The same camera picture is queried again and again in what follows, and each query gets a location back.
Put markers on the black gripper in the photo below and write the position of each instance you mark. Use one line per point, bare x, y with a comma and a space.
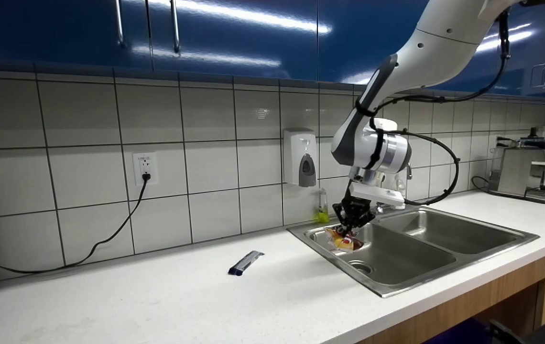
356, 206

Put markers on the brown yellow snack packet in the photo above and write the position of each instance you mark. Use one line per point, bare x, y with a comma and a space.
343, 241

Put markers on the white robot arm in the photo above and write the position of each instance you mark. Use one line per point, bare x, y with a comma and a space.
450, 38

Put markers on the round steel sink drain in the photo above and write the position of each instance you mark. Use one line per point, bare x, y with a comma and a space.
362, 268

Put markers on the stainless steel double sink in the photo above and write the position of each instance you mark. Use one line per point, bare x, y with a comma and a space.
425, 254

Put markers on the yellow green dish sponge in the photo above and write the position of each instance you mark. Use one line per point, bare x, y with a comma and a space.
322, 216

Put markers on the black marker pen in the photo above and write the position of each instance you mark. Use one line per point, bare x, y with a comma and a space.
245, 262

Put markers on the silver coffee machine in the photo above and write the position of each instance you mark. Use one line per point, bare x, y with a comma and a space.
520, 172

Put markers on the blue cabinet door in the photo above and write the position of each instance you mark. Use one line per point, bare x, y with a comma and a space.
239, 38
42, 31
530, 59
360, 31

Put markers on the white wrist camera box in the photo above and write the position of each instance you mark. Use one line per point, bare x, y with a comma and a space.
383, 193

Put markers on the white wall soap dispenser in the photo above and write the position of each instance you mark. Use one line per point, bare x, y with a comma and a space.
297, 155

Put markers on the white wall outlet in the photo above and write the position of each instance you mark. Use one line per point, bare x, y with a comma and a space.
144, 163

